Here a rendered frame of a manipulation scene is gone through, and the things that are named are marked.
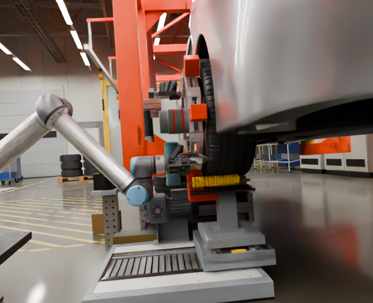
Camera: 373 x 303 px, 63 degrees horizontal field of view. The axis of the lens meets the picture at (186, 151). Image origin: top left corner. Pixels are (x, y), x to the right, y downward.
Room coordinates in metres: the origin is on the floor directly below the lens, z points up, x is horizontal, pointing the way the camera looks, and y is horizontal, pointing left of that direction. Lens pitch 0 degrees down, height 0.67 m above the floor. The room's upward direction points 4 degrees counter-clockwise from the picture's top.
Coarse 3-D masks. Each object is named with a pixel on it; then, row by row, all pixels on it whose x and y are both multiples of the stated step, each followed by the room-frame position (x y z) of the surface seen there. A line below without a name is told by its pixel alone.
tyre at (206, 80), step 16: (208, 64) 1.52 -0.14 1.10; (208, 80) 1.44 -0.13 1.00; (208, 96) 1.41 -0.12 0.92; (208, 112) 1.41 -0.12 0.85; (208, 128) 1.42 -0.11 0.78; (208, 144) 1.46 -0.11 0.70; (224, 144) 1.44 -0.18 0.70; (240, 144) 1.45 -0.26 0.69; (208, 160) 1.50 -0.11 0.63; (224, 160) 1.50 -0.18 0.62; (240, 160) 1.51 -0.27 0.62
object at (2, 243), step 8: (24, 232) 1.65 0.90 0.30; (0, 240) 1.50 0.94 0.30; (8, 240) 1.49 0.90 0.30; (16, 240) 1.48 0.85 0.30; (24, 240) 1.55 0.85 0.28; (0, 248) 1.36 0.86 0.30; (8, 248) 1.35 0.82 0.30; (16, 248) 1.44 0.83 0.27; (0, 256) 1.26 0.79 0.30; (8, 256) 1.34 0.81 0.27; (0, 264) 1.25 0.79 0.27; (0, 296) 1.53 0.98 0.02
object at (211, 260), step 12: (204, 252) 1.58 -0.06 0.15; (216, 252) 1.49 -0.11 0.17; (228, 252) 1.56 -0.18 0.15; (240, 252) 1.49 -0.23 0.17; (252, 252) 1.49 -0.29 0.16; (264, 252) 1.50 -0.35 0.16; (204, 264) 1.47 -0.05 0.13; (216, 264) 1.48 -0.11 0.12; (228, 264) 1.48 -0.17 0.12; (240, 264) 1.49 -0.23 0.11; (252, 264) 1.49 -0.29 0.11; (264, 264) 1.50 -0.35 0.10
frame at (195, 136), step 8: (184, 80) 1.58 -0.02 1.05; (192, 80) 1.59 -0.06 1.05; (192, 88) 1.47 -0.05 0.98; (192, 96) 1.45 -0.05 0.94; (200, 96) 1.46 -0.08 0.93; (192, 128) 1.45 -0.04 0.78; (200, 128) 1.46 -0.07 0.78; (184, 136) 1.95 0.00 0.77; (192, 136) 1.45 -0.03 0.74; (200, 136) 1.46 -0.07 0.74; (184, 144) 1.92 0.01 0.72; (192, 144) 1.48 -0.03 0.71; (200, 144) 1.49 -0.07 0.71; (200, 152) 1.53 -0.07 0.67; (192, 168) 1.61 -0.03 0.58
